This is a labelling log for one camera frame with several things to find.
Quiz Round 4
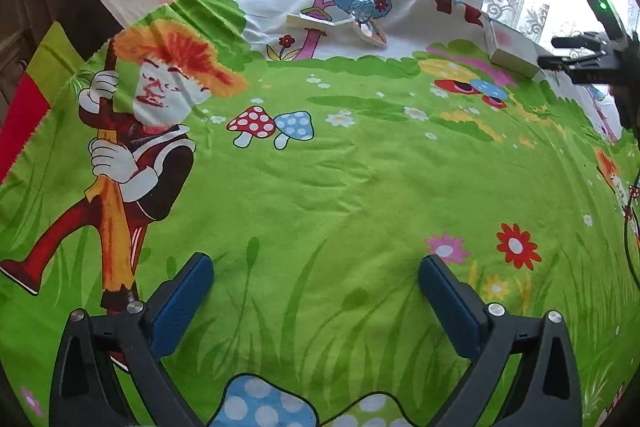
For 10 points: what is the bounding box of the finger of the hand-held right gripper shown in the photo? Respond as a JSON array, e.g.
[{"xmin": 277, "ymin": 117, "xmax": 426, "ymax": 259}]
[
  {"xmin": 537, "ymin": 52, "xmax": 626, "ymax": 86},
  {"xmin": 550, "ymin": 34, "xmax": 617, "ymax": 52}
]

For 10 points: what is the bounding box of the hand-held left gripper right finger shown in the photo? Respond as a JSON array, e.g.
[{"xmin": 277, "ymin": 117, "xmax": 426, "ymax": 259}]
[{"xmin": 417, "ymin": 255, "xmax": 583, "ymax": 427}]

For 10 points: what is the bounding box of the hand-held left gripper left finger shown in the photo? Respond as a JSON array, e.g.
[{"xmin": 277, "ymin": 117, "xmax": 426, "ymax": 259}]
[{"xmin": 48, "ymin": 252, "xmax": 215, "ymax": 427}]

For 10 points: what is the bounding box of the white box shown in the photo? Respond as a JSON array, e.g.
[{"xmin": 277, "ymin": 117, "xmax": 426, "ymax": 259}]
[{"xmin": 484, "ymin": 19, "xmax": 541, "ymax": 80}]

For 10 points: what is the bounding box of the green cartoon printed tablecloth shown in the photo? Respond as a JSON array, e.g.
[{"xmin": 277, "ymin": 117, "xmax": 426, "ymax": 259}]
[{"xmin": 0, "ymin": 0, "xmax": 640, "ymax": 427}]

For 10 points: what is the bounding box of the clear plastic insert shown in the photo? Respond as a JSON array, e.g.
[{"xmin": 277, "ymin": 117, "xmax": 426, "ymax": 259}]
[{"xmin": 347, "ymin": 0, "xmax": 388, "ymax": 50}]

